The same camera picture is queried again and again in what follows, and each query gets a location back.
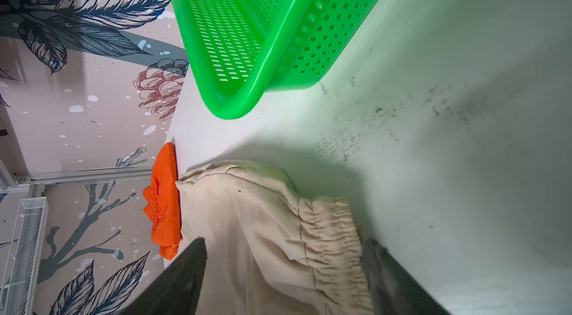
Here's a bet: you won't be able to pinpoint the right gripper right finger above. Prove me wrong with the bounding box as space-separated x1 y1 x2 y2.
360 238 448 314

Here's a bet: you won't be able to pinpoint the beige shorts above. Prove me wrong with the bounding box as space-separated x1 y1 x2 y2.
177 160 374 314

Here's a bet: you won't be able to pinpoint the green plastic basket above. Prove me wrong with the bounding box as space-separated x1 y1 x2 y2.
171 0 378 120

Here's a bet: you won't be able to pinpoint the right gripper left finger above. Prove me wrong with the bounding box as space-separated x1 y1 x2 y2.
118 238 208 315

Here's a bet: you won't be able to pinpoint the orange shorts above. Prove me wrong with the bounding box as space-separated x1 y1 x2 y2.
143 142 183 261

